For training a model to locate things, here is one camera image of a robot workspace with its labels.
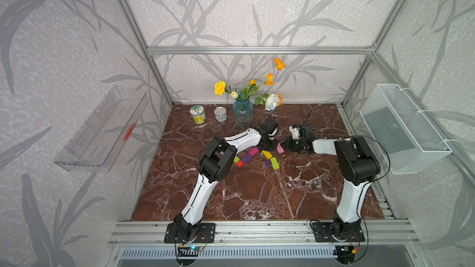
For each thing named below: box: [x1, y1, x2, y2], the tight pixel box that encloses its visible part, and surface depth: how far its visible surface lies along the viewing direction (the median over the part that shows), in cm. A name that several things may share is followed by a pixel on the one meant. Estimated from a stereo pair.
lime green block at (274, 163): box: [269, 156, 280, 170], surface depth 95 cm
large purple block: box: [241, 153, 253, 164], surface depth 98 cm
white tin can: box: [213, 105, 228, 123], surface depth 111 cm
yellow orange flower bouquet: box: [213, 73, 284, 111], surface depth 91 cm
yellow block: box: [261, 150, 273, 160], surface depth 98 cm
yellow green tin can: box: [189, 104, 207, 125], surface depth 110 cm
